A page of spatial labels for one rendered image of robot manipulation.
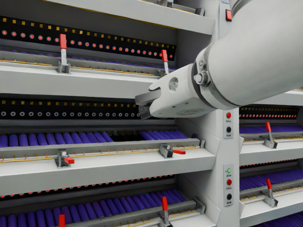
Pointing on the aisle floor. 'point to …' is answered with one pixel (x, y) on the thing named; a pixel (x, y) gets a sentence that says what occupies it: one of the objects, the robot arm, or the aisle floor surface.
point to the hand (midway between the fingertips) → (156, 108)
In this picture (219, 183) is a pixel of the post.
